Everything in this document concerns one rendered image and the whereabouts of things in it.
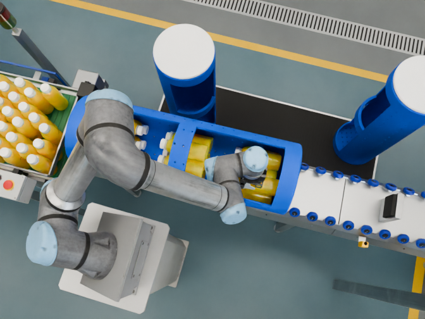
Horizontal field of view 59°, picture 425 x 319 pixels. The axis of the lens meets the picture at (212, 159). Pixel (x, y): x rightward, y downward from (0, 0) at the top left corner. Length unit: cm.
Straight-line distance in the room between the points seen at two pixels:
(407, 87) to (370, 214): 58
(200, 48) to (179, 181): 94
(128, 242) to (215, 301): 143
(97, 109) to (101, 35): 227
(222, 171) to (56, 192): 49
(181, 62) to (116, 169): 96
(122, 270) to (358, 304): 183
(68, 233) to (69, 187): 14
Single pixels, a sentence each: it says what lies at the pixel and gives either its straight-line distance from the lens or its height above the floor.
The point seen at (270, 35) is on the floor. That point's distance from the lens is 306.
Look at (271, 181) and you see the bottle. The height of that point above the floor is 114.
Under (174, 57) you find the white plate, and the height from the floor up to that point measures 104.
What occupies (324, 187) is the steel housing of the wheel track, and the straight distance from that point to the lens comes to 170.
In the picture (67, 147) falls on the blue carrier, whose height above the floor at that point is 119.
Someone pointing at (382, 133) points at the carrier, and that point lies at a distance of 209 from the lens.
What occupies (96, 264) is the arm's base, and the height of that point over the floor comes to 137.
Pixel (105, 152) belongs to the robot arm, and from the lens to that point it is 85.
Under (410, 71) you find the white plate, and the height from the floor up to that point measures 104.
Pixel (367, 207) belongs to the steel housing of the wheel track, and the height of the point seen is 93.
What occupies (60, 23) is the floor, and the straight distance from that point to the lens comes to 333.
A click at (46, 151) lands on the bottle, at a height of 104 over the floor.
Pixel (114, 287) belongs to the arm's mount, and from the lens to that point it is 121.
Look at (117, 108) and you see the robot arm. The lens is 91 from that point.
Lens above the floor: 254
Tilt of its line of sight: 75 degrees down
